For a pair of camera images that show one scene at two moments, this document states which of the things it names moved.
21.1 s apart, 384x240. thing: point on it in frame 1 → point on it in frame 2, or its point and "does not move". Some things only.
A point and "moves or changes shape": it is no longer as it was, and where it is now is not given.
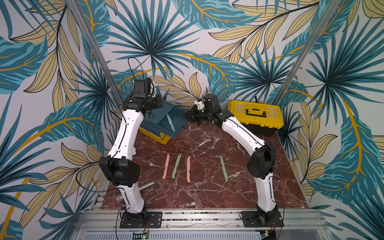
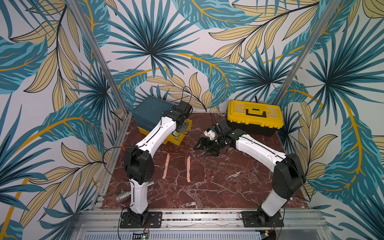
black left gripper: [159, 102] → [183, 129]
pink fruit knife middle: [188, 167] does not move
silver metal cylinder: [119, 199] does not move
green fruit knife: [176, 165] → [176, 134]
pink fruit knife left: [167, 162] does not move
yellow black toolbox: [264, 118] does not move
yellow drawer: [157, 136] moves or changes shape
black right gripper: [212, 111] → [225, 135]
